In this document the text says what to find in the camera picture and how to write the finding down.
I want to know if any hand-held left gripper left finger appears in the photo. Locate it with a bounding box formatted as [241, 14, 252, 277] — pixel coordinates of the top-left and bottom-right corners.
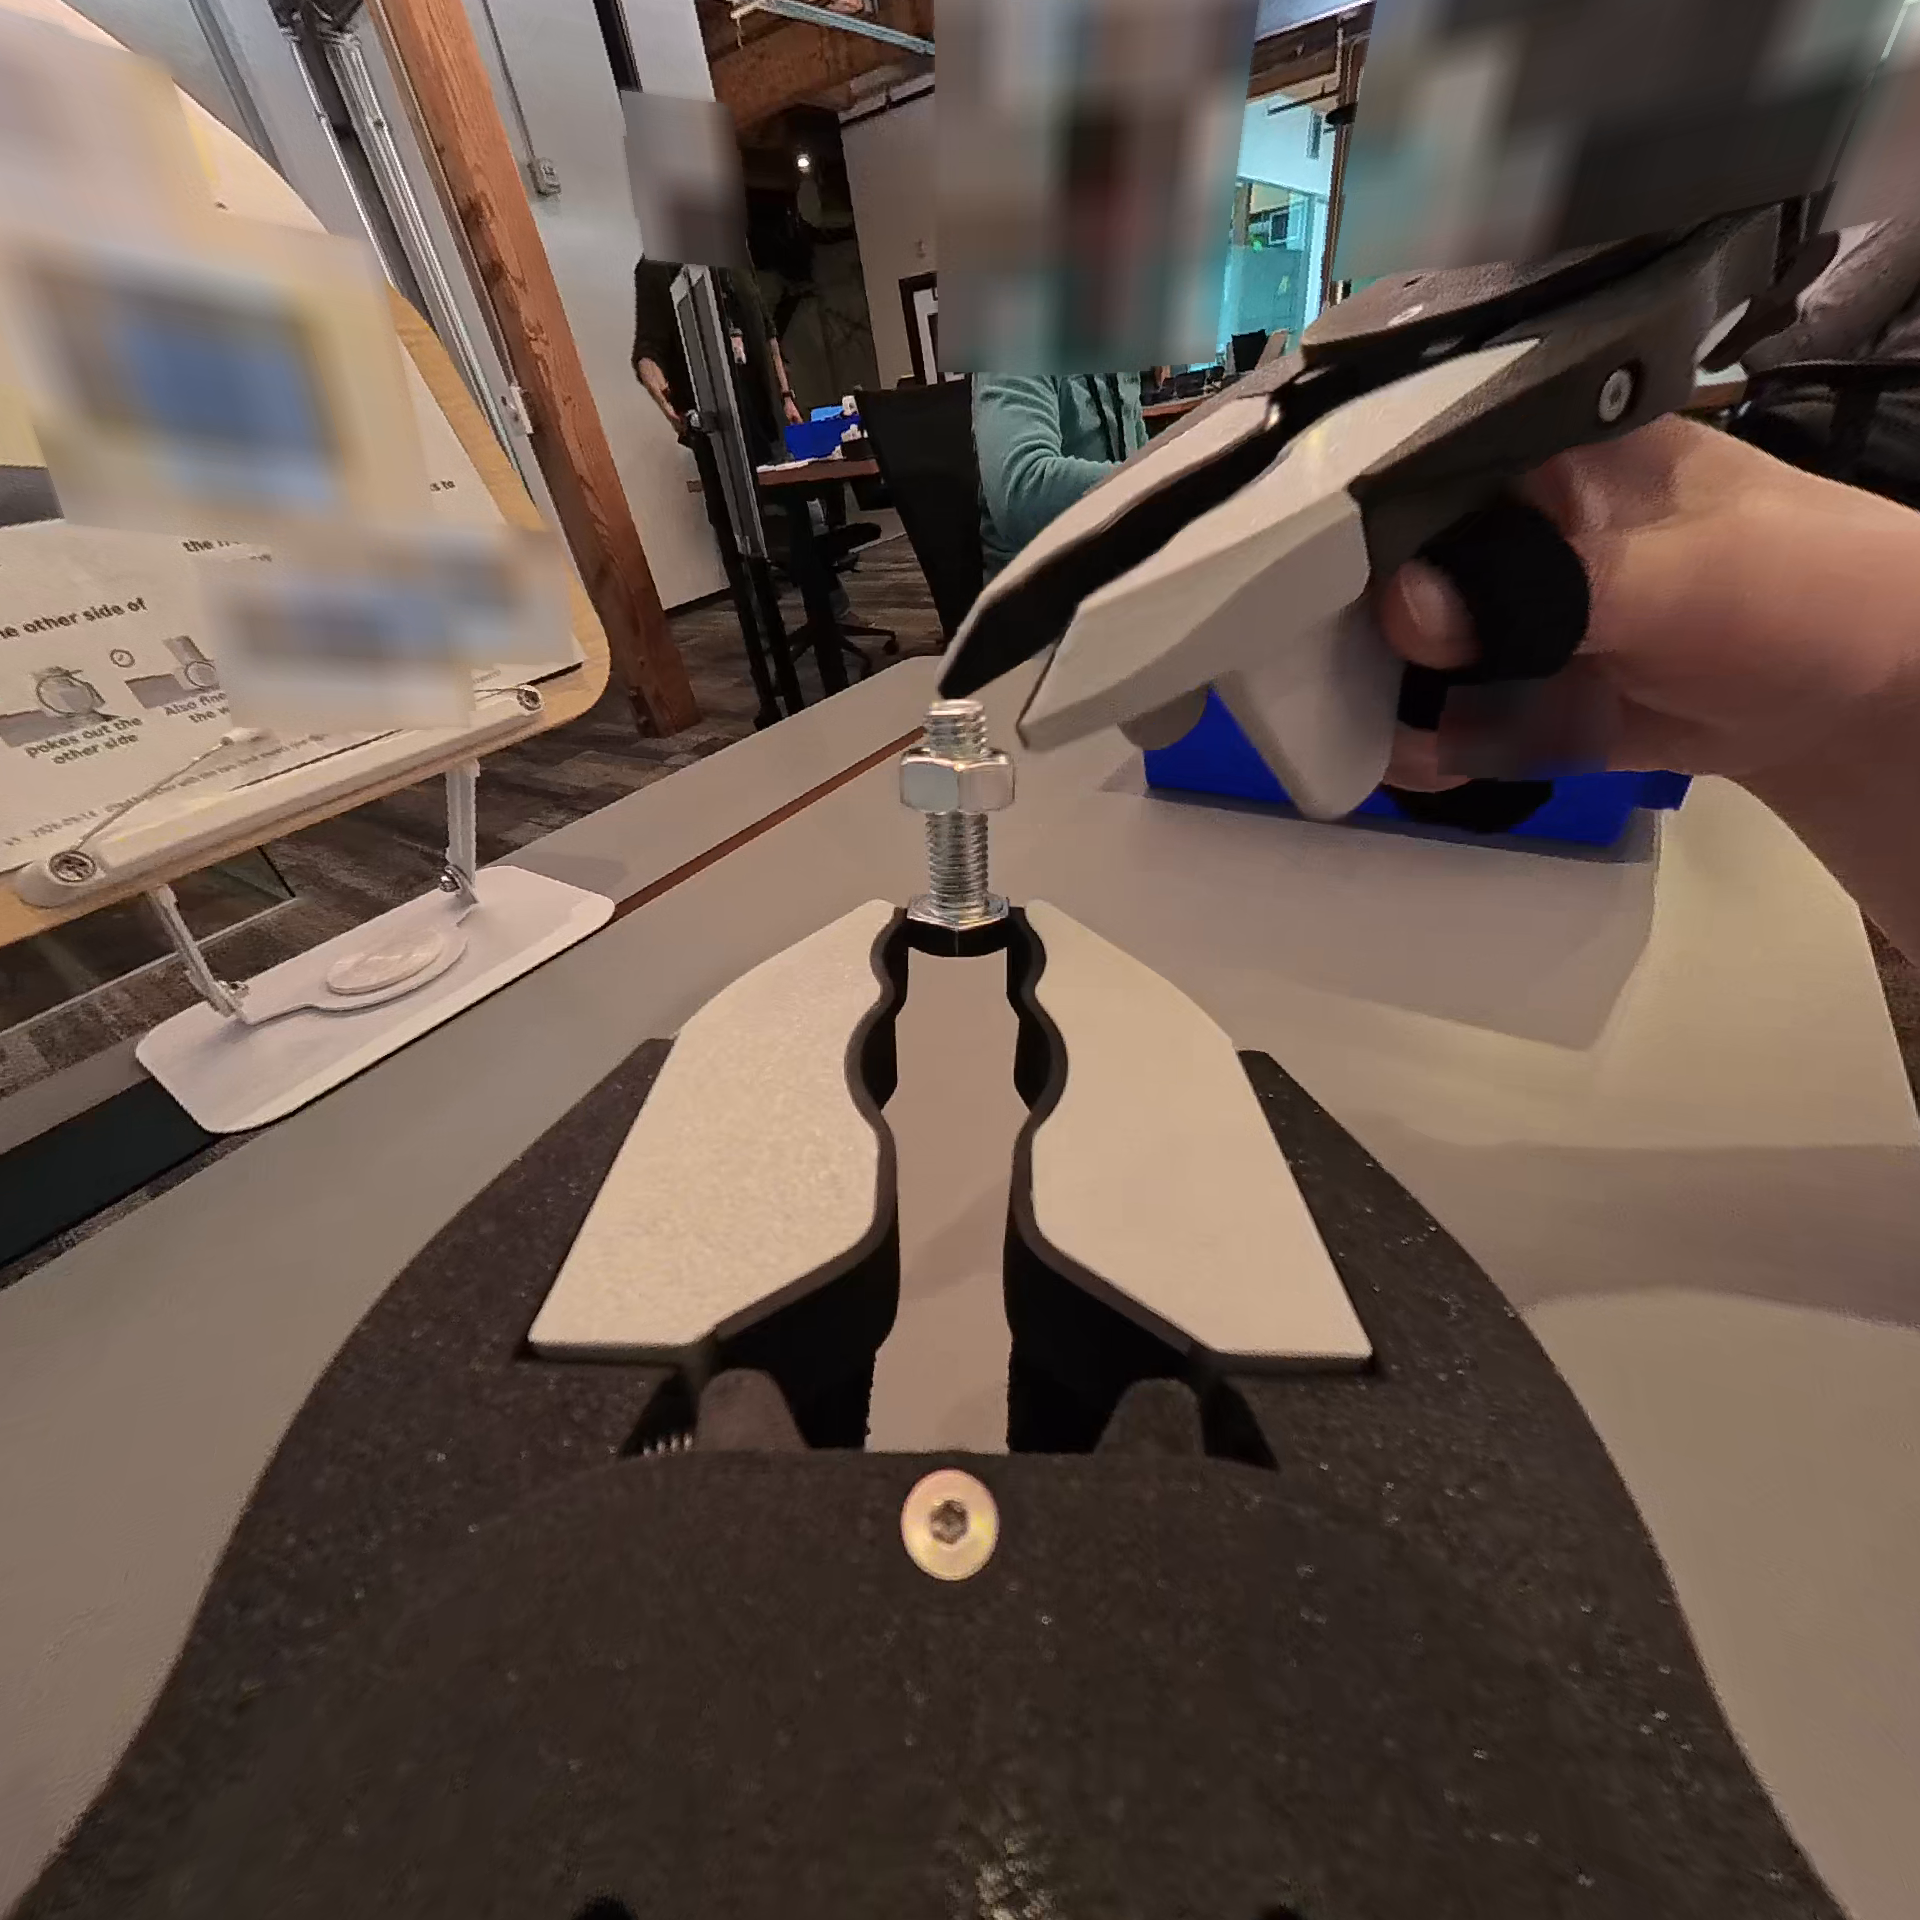
[524, 904, 905, 1449]

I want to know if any instruction poster board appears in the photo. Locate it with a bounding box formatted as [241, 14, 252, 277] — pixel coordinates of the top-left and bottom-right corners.
[0, 62, 614, 950]

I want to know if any black phone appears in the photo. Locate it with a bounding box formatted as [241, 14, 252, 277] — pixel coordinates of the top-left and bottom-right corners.
[0, 1051, 230, 1268]

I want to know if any wooden support post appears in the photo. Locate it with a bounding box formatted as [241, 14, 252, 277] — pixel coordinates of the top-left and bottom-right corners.
[372, 0, 711, 741]

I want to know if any silver hex bolt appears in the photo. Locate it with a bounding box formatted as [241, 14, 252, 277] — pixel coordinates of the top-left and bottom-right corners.
[900, 699, 1019, 936]

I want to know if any silver hex nut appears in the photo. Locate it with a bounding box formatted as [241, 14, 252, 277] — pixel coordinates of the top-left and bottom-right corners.
[897, 748, 1022, 829]

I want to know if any person's right hand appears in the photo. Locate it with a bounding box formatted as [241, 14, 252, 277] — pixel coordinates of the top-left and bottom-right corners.
[1367, 416, 1920, 904]

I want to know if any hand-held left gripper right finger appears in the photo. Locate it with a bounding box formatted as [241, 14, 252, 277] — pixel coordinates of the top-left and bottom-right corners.
[1003, 904, 1379, 1452]

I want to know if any metal frame stand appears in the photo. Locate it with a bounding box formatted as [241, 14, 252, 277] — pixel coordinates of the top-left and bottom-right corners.
[663, 262, 809, 725]

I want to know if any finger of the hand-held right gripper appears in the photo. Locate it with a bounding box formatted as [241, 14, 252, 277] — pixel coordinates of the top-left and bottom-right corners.
[1013, 334, 1550, 755]
[935, 380, 1313, 713]

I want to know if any black office chair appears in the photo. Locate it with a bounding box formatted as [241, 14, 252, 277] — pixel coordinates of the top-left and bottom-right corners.
[1741, 353, 1920, 489]
[862, 380, 994, 641]

